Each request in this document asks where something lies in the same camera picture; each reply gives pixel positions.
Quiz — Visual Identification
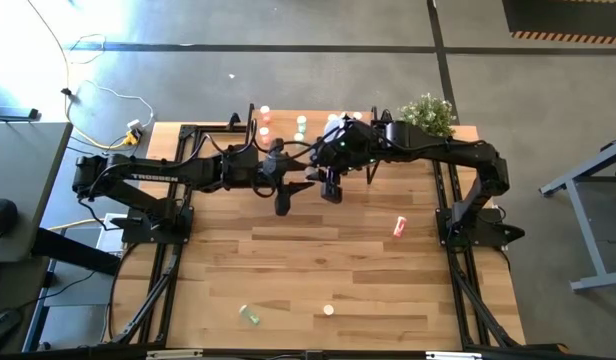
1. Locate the green medicine bottle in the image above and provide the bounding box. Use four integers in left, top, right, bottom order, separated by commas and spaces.
237, 304, 262, 326

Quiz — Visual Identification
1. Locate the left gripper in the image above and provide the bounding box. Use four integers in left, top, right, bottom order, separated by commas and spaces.
260, 149, 317, 218

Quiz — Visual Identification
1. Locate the white cable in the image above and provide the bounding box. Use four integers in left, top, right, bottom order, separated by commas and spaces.
81, 77, 157, 129

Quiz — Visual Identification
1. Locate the black round pouch red print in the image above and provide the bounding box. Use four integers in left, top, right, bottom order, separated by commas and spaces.
0, 197, 19, 238

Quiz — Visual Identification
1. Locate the yellow cable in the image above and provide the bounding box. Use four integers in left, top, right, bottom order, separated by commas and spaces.
26, 0, 139, 151

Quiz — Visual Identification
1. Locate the black flat device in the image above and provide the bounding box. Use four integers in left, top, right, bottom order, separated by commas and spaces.
0, 106, 41, 123

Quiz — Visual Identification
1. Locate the grey desk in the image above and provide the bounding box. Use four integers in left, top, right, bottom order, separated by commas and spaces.
0, 121, 74, 264

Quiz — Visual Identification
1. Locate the blue-grey metal table frame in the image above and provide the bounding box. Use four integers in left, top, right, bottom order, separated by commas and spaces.
537, 138, 616, 294

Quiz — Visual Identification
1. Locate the potted green plant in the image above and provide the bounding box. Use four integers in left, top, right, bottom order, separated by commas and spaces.
397, 92, 458, 139

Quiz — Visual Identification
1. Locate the black hazard-striped mat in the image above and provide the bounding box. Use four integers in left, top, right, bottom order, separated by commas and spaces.
501, 0, 616, 46

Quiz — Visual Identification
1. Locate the black desk foot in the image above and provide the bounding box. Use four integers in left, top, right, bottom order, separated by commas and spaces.
31, 227, 122, 276

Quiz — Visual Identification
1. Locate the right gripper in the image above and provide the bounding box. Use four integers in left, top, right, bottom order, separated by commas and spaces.
310, 117, 389, 205

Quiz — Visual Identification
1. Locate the black aluminium table frame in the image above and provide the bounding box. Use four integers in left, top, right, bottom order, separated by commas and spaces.
105, 122, 569, 354

